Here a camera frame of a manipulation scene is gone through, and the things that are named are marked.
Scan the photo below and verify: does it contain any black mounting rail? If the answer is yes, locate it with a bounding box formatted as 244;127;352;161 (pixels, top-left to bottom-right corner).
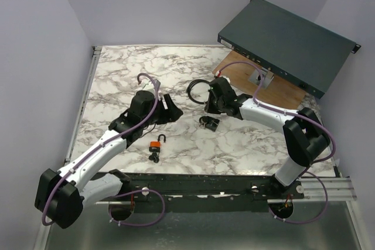
80;170;304;213

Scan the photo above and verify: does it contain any orange padlock with keys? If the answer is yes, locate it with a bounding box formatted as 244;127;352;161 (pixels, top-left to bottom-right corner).
149;134;166;163

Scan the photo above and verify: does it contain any dark teal network switch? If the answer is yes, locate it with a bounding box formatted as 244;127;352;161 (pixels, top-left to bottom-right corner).
217;0;361;98

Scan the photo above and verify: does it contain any black padlock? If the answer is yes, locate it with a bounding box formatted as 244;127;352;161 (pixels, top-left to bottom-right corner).
199;116;220;132

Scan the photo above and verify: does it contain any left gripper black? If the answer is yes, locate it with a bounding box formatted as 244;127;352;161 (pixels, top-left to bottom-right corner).
142;94;183;128

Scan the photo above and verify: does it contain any black coiled cable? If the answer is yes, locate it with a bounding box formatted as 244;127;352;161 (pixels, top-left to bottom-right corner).
186;78;212;105

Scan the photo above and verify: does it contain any wooden board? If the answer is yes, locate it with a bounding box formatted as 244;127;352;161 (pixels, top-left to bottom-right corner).
213;51;306;109

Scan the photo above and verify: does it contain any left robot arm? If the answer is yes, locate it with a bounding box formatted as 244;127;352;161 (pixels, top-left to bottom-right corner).
35;91;183;229

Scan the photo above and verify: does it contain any small grey stand camera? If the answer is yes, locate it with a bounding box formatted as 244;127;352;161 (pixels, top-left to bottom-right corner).
248;68;274;88

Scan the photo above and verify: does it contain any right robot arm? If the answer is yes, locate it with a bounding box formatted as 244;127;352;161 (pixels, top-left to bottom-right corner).
204;77;331;198

